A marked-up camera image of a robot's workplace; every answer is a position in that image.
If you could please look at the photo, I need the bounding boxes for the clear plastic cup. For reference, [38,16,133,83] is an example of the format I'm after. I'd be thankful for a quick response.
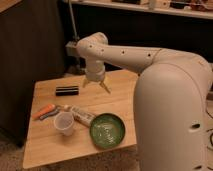
[53,112,74,136]

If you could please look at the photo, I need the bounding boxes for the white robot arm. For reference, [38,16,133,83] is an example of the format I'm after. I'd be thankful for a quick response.
[77,32,213,171]

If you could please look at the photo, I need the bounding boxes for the orange handled tool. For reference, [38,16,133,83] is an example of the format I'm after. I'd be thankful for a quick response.
[32,104,60,120]

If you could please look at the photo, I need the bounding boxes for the green round bowl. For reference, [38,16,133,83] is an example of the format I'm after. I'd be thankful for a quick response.
[89,113,126,149]

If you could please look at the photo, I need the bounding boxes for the metal pole stand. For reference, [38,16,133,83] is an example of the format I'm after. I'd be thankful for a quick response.
[68,0,79,42]

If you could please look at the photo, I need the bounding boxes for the dark cabinet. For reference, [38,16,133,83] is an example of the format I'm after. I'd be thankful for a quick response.
[0,0,65,147]

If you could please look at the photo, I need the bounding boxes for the grey metal beam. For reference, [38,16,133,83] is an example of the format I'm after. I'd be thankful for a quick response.
[66,41,79,58]

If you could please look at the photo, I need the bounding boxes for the wooden shelf with clutter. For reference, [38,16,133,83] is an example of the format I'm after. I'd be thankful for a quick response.
[63,0,213,20]

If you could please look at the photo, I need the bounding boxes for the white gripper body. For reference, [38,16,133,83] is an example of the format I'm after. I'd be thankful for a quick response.
[85,60,105,82]

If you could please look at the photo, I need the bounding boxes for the black rectangular box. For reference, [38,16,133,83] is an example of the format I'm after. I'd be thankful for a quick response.
[55,86,79,96]

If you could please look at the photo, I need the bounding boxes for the wooden table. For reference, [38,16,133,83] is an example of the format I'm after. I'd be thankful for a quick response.
[23,70,137,169]

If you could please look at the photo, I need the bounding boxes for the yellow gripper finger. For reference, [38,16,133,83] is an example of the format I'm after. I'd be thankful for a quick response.
[100,81,111,94]
[82,77,89,88]

